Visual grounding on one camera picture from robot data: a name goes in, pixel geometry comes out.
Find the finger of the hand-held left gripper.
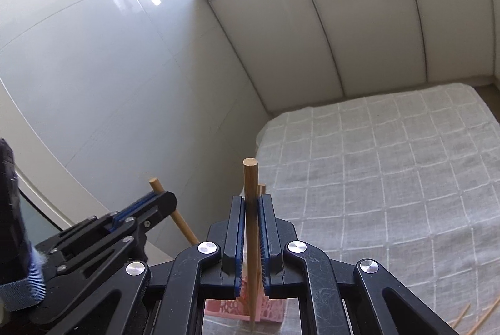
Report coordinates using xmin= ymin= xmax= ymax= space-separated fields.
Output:
xmin=50 ymin=191 xmax=178 ymax=278
xmin=37 ymin=190 xmax=157 ymax=266

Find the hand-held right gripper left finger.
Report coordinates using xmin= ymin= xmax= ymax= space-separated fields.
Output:
xmin=31 ymin=196 xmax=246 ymax=335

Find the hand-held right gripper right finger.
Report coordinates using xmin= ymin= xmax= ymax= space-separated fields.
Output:
xmin=260 ymin=194 xmax=458 ymax=335

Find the pink perforated utensil holder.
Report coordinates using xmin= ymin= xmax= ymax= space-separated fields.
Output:
xmin=204 ymin=261 xmax=287 ymax=325

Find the pile of wooden chopsticks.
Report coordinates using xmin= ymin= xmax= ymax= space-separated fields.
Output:
xmin=447 ymin=296 xmax=500 ymax=335

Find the grey checked tablecloth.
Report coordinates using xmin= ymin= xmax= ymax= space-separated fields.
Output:
xmin=203 ymin=82 xmax=500 ymax=335

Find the white cabinet door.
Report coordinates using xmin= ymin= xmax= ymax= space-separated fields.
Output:
xmin=294 ymin=0 xmax=427 ymax=98
xmin=480 ymin=0 xmax=500 ymax=80
xmin=396 ymin=0 xmax=493 ymax=85
xmin=206 ymin=0 xmax=345 ymax=114

